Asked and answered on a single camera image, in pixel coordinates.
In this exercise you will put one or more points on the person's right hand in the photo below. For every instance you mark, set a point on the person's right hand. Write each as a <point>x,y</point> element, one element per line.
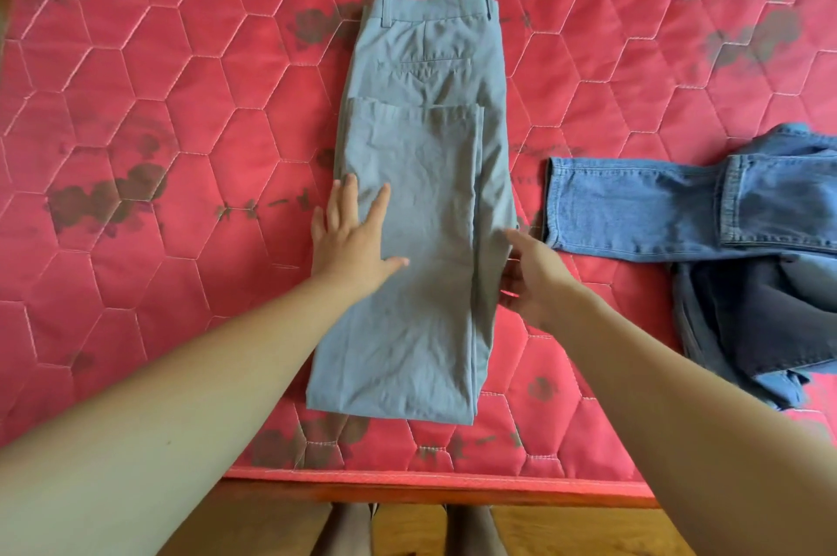
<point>543,284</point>

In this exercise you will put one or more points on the person's left hand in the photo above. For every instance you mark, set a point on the person's left hand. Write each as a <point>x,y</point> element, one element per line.
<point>350,248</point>

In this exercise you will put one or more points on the light blue jeans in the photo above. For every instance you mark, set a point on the light blue jeans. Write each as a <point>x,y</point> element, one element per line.
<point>621,202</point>

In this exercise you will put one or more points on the grey trousers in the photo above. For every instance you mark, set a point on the grey trousers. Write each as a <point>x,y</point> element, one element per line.
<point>425,150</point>

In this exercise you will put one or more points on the person's left forearm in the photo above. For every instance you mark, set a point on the person's left forearm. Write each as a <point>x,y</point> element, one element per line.
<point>163,418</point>

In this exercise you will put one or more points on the person's right forearm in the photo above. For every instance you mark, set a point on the person's right forearm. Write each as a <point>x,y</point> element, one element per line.
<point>706,444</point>

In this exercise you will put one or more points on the person's right leg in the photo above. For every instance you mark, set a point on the person's right leg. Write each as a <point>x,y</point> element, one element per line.
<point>474,536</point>

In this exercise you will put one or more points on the person's leg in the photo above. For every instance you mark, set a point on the person's leg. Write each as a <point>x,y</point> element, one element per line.
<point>474,536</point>
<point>346,536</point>

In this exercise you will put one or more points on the person's left leg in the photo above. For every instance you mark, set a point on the person's left leg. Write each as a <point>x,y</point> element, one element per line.
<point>346,536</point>

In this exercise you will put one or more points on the red quilted mattress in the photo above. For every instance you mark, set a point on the red quilted mattress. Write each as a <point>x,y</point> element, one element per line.
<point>163,117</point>

